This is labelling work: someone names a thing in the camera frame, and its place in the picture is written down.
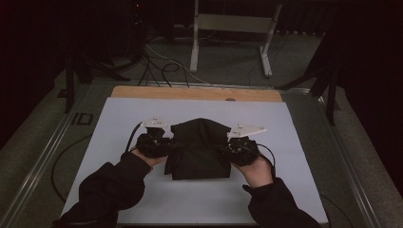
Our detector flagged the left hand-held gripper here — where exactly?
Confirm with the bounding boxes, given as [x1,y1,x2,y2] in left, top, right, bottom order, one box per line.
[135,116,174,159]

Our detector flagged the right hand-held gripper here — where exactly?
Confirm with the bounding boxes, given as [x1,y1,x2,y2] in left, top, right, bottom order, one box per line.
[222,123,267,167]

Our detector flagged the black shorts with blue print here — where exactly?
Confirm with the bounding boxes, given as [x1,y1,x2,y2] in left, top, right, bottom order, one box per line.
[163,117,233,181]

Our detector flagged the person's left hand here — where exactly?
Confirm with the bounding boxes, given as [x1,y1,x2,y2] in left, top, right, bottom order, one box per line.
[130,147,167,168]

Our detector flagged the person's right hand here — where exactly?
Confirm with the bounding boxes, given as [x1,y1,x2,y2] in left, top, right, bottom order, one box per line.
[235,154,275,189]

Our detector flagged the white table mat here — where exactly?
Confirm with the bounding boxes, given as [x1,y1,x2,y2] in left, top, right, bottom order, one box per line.
[61,96,329,226]

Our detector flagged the black stand with angled legs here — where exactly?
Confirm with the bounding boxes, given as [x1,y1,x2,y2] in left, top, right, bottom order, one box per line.
[275,31,339,126]

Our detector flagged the dark cabinet with red light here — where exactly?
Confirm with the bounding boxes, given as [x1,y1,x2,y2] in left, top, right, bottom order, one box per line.
[125,0,150,60]

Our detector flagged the left hand-held gripper cable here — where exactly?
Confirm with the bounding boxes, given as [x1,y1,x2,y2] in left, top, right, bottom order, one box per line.
[125,121,144,153]

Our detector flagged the hand-held gripper cable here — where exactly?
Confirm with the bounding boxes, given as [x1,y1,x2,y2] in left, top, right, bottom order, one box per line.
[125,121,144,153]
[256,143,277,179]

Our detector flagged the right hand-held gripper cable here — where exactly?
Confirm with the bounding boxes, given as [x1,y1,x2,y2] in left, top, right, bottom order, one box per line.
[256,143,277,179]

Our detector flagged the short metal floor rail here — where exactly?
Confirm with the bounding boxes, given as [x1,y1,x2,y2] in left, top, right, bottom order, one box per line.
[139,80,312,95]

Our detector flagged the black floor cables bundle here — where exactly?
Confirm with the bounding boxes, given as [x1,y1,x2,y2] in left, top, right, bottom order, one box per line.
[137,50,191,88]

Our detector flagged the white floor cable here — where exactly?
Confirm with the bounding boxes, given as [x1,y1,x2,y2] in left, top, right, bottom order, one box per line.
[144,43,208,86]

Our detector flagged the thin black curved floor cable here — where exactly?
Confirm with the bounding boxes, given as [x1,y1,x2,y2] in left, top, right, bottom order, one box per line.
[50,134,93,203]
[318,193,347,222]

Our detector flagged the long metal floor rail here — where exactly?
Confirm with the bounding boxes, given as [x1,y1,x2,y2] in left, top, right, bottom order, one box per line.
[0,85,90,228]
[312,94,383,228]

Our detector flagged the white metal stand frame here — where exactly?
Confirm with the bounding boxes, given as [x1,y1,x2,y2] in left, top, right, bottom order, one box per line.
[189,0,283,79]

